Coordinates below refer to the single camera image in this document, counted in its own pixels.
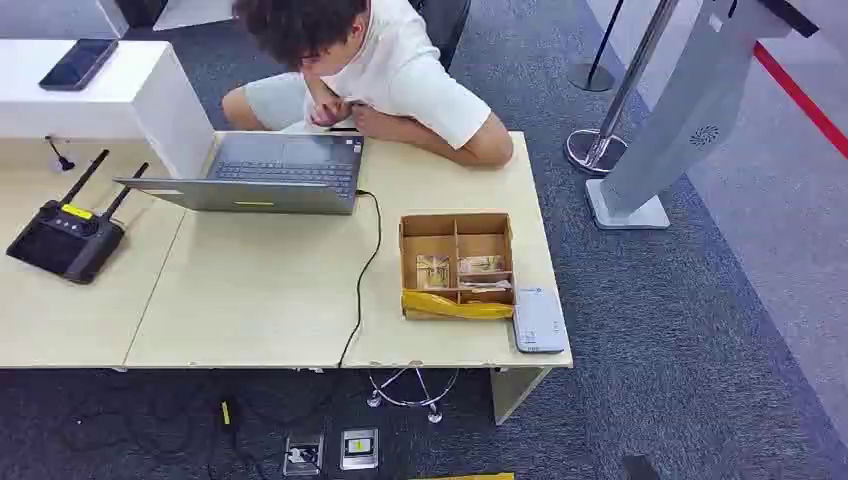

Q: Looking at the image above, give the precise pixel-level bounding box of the card with brown print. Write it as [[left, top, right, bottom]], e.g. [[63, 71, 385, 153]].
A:
[[415, 254, 452, 291]]

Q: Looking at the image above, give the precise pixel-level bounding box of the wooden compartment box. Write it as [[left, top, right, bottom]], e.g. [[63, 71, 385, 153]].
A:
[[398, 212, 516, 322]]

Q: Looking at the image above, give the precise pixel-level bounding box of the card with pale print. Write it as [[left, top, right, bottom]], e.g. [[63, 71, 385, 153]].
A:
[[457, 255, 507, 276]]

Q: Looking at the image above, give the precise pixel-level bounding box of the yellow tape strip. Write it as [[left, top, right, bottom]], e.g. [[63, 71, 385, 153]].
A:
[[401, 290, 515, 321]]

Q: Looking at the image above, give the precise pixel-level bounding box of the white card reader device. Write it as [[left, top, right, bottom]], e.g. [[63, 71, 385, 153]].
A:
[[511, 286, 570, 355]]

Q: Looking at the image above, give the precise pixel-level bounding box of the chrome stool base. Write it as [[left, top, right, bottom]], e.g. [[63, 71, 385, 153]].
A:
[[366, 367, 460, 425]]

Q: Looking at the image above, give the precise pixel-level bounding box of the grey laptop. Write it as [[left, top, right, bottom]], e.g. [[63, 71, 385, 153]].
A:
[[113, 131, 366, 217]]

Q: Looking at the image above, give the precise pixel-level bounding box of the pale wooden desk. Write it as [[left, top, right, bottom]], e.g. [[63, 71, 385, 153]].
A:
[[0, 131, 575, 427]]

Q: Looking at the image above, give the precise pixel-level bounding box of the person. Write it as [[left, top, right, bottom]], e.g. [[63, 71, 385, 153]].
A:
[[221, 0, 515, 169]]

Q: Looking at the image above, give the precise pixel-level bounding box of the black office chair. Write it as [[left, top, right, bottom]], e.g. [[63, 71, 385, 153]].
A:
[[409, 0, 473, 73]]

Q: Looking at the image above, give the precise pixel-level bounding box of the floor socket with yellow label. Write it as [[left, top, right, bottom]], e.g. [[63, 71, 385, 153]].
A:
[[339, 427, 380, 472]]

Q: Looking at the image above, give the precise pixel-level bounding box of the open floor socket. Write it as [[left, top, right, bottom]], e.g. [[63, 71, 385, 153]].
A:
[[282, 433, 325, 478]]

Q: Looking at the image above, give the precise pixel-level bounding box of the grey kiosk stand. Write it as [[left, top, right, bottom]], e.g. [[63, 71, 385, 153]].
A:
[[585, 0, 821, 232]]

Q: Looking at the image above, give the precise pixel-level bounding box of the white cabinet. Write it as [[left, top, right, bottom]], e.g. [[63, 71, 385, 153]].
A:
[[0, 38, 216, 181]]

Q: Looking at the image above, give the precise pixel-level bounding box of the black router with antennas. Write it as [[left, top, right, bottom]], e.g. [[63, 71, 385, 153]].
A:
[[5, 148, 151, 286]]

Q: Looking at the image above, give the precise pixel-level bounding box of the black smartphone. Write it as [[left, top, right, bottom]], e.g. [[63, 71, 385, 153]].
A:
[[38, 38, 120, 92]]

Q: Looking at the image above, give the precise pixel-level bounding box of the red barrier belt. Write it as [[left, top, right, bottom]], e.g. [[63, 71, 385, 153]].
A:
[[753, 41, 848, 161]]

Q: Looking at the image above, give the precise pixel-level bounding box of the black laptop power cable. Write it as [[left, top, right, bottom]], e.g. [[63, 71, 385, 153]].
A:
[[336, 190, 384, 370]]

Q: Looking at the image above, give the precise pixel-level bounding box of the chrome stanchion post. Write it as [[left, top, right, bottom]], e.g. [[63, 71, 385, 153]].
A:
[[564, 0, 682, 176]]

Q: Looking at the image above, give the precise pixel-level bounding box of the black stanchion post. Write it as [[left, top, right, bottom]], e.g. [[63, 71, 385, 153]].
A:
[[568, 0, 626, 93]]

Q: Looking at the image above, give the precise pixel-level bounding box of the small black desk cable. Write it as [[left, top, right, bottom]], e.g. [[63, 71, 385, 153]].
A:
[[44, 135, 76, 172]]

